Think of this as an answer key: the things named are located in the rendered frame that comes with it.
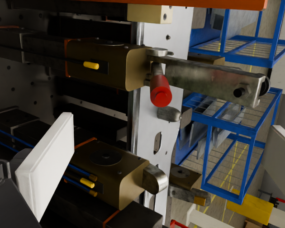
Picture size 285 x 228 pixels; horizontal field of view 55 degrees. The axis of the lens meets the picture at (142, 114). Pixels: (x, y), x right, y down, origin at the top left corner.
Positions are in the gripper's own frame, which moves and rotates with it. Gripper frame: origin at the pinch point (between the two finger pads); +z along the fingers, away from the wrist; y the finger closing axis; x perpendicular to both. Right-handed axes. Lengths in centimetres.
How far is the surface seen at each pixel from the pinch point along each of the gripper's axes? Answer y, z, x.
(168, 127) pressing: 5.0, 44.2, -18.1
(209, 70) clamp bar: 6.1, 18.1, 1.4
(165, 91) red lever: 0.3, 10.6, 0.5
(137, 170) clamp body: -2.0, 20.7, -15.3
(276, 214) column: 352, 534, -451
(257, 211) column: 311, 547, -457
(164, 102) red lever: 0.3, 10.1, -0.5
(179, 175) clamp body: 11, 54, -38
